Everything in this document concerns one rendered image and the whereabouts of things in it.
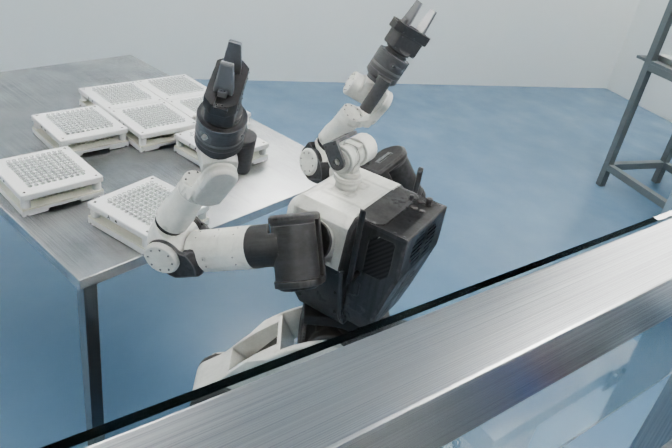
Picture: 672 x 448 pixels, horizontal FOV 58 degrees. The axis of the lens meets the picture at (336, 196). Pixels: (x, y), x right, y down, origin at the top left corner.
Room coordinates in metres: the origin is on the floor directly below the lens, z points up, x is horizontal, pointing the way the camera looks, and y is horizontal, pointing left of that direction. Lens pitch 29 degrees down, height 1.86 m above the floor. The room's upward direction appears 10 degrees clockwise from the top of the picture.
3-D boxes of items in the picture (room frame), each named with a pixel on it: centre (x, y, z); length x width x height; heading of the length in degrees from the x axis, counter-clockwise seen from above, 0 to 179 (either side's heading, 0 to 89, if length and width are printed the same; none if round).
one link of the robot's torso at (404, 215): (1.19, -0.07, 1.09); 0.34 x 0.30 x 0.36; 152
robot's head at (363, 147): (1.23, -0.02, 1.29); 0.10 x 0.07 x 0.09; 152
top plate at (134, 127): (2.12, 0.73, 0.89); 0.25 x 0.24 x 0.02; 139
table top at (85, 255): (2.10, 0.88, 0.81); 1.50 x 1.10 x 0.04; 53
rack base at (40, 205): (1.61, 0.89, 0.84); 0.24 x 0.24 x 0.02; 50
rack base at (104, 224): (1.52, 0.53, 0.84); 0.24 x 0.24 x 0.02; 62
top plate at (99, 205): (1.52, 0.53, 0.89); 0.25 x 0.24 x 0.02; 152
